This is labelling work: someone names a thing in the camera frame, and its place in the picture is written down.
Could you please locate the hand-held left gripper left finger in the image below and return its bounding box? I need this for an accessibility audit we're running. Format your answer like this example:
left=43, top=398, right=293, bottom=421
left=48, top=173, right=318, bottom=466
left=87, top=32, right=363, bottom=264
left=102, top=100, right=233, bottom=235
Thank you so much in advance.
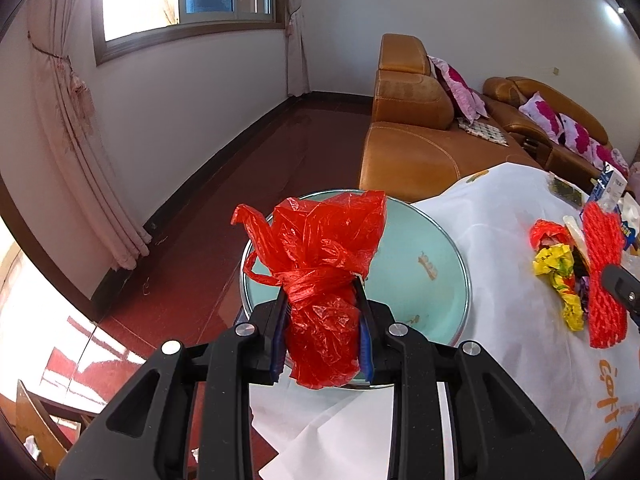
left=55, top=292, right=291, bottom=480

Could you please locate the red plastic bag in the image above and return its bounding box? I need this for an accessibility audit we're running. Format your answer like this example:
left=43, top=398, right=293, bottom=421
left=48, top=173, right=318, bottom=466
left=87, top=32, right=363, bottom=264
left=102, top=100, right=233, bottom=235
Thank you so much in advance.
left=230, top=190, right=388, bottom=390

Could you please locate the blue yellow packet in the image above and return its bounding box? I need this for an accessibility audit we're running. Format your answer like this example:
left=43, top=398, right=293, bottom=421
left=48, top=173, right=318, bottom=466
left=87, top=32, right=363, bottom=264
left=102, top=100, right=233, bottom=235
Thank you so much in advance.
left=617, top=209, right=640, bottom=253

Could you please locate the yellow crumpled wrapper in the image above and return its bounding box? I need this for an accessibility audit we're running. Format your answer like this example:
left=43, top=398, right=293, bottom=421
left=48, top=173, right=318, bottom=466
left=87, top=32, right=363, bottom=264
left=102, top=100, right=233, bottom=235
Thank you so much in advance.
left=532, top=244, right=586, bottom=332

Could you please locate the wooden chair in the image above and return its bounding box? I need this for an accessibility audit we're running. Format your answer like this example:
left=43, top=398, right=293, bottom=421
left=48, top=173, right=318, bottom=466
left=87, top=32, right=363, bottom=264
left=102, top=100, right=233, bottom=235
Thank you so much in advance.
left=15, top=379, right=93, bottom=478

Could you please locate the orange leather sofa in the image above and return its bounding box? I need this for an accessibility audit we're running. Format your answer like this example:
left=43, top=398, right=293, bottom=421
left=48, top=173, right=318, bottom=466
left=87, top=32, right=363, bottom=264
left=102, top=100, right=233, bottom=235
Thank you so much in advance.
left=359, top=34, right=631, bottom=204

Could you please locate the blue and white box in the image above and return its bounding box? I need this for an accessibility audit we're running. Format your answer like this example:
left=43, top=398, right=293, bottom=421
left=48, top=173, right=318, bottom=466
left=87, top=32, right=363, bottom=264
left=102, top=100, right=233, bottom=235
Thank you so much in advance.
left=590, top=162, right=630, bottom=211

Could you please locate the red foam mesh net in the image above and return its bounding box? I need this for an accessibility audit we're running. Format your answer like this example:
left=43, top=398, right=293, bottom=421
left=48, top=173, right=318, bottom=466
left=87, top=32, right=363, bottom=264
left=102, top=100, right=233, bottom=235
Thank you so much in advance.
left=582, top=202, right=632, bottom=350

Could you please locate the pink floral pillow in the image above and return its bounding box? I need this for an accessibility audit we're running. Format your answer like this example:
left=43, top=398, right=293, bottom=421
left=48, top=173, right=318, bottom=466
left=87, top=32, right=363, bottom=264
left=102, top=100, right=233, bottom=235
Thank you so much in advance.
left=557, top=114, right=593, bottom=156
left=519, top=92, right=565, bottom=141
left=590, top=140, right=630, bottom=177
left=430, top=56, right=488, bottom=120

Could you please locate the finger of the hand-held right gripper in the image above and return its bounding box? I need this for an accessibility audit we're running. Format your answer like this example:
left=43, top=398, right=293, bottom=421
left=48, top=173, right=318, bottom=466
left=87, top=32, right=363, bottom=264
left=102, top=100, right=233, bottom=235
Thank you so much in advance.
left=601, top=265, right=640, bottom=333

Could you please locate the tied pink curtain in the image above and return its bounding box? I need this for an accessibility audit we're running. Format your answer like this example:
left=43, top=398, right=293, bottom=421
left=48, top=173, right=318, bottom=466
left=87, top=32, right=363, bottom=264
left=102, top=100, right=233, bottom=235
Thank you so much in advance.
left=282, top=0, right=312, bottom=96

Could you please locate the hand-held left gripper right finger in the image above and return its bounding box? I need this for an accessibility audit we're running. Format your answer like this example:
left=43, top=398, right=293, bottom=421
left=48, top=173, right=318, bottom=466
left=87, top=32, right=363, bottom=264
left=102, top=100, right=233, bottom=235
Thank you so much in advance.
left=352, top=280, right=586, bottom=480

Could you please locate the dark snack packet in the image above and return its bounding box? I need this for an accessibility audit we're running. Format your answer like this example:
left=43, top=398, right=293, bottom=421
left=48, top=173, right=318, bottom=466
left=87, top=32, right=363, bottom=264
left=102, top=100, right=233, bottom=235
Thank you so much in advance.
left=547, top=174, right=583, bottom=207

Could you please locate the checkered mat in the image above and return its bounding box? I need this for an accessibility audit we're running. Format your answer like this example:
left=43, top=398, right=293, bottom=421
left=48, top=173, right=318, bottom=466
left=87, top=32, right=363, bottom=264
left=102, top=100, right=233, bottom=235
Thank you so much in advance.
left=457, top=117, right=510, bottom=147

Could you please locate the long pink curtain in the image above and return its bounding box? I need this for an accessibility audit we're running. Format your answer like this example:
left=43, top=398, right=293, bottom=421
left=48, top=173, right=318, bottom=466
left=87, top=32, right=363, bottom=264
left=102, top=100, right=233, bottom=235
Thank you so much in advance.
left=27, top=0, right=153, bottom=271

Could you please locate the white printed tablecloth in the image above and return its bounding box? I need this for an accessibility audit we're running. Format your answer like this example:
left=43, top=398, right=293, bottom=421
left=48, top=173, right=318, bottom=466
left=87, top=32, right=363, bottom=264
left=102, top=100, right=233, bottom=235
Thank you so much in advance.
left=250, top=162, right=640, bottom=480

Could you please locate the teal enamel basin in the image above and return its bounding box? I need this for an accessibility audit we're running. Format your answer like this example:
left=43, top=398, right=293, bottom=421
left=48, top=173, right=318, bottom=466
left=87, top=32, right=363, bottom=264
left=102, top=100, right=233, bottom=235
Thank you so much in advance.
left=240, top=189, right=473, bottom=391

